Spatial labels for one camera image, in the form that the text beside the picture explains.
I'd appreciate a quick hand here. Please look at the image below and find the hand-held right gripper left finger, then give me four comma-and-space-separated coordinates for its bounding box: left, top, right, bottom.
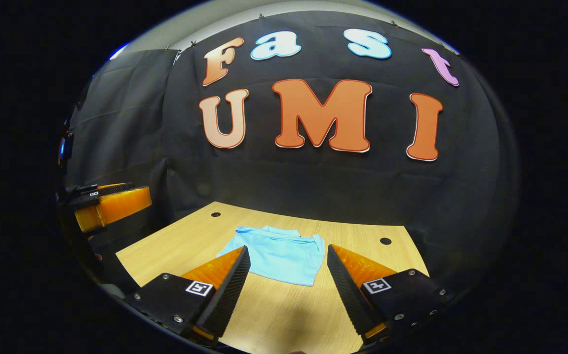
124, 245, 252, 346

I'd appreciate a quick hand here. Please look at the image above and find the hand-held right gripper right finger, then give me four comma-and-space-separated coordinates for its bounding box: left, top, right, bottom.
327, 244, 454, 346

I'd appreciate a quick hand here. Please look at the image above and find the light blue T-shirt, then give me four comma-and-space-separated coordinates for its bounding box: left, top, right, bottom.
216, 226, 326, 287

